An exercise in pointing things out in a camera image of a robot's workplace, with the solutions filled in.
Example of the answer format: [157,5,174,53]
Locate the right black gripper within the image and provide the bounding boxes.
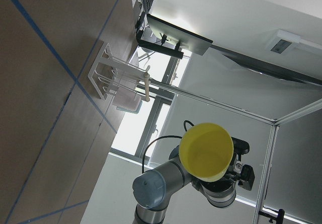
[193,165,255,191]

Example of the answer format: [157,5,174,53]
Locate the yellow plastic cup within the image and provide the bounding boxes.
[179,123,233,182]

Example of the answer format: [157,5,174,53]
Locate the light blue plastic cup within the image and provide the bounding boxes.
[116,101,142,114]

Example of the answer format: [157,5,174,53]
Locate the pink plastic cup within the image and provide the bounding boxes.
[112,87,141,110]

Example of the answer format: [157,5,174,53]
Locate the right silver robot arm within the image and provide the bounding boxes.
[132,147,255,223]

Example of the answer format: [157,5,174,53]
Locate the black laptop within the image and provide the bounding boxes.
[136,14,213,59]

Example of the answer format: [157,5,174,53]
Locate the black camera cable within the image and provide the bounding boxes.
[141,119,194,174]

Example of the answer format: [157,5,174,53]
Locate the white wire cup rack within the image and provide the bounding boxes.
[88,42,150,102]

